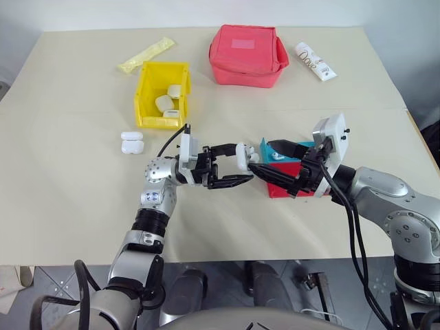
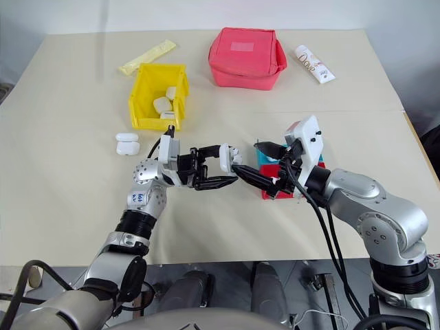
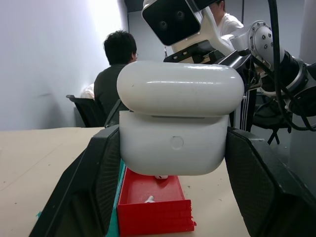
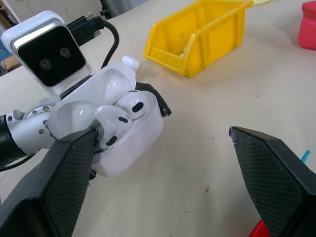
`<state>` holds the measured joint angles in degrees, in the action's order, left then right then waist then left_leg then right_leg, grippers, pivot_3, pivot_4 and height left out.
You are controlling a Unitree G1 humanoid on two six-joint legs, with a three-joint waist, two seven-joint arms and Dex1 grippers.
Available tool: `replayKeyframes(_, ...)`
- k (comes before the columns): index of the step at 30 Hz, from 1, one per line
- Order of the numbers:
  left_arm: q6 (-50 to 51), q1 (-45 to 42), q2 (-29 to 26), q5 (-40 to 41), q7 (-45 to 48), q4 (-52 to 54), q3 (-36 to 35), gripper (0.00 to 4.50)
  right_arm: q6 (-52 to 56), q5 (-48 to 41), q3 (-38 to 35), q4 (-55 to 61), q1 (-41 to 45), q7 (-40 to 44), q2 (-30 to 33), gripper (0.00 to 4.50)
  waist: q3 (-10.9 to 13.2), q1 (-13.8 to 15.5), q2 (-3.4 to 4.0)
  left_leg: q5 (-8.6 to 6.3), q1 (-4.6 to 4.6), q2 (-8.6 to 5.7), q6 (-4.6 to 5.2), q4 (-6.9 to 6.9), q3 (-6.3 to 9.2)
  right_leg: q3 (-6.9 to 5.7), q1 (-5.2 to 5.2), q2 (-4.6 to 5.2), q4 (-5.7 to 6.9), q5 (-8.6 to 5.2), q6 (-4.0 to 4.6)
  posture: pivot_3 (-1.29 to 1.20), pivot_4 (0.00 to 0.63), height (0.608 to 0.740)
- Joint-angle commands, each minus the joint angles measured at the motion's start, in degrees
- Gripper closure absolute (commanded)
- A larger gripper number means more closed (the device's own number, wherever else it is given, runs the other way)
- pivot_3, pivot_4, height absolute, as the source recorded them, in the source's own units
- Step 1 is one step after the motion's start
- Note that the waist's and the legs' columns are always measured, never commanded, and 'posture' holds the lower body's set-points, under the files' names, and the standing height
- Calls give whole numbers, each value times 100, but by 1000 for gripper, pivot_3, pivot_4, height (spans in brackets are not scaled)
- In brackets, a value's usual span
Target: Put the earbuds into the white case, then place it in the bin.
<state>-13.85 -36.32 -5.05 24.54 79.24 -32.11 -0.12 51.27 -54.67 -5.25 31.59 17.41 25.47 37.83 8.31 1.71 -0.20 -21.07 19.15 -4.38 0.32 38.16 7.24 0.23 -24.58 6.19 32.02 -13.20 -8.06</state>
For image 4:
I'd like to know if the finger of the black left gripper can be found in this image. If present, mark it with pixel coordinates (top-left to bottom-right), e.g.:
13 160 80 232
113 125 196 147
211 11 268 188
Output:
134 82 173 119

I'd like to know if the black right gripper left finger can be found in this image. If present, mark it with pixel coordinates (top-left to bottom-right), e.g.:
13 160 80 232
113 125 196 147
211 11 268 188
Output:
0 127 100 237

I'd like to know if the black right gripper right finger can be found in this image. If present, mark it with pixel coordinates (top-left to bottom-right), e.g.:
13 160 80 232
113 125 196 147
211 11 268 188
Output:
229 126 316 237

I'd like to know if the white earbud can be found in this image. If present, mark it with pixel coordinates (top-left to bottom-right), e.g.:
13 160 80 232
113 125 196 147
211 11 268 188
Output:
95 105 131 152
115 90 149 121

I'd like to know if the white earbud case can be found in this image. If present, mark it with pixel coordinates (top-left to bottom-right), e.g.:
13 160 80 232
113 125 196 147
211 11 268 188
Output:
48 63 165 177
121 55 141 72

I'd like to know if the yellow plastic bin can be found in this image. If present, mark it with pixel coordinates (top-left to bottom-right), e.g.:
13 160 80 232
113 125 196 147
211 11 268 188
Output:
144 0 254 79

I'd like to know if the pink fabric pouch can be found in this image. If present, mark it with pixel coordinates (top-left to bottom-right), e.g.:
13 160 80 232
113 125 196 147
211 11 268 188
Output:
298 0 316 51

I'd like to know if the red plastic tray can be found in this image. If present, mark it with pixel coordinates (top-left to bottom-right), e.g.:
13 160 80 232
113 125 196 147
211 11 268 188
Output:
248 219 269 237

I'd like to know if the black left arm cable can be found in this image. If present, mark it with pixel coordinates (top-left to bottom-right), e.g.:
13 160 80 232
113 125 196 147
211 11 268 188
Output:
66 15 121 75

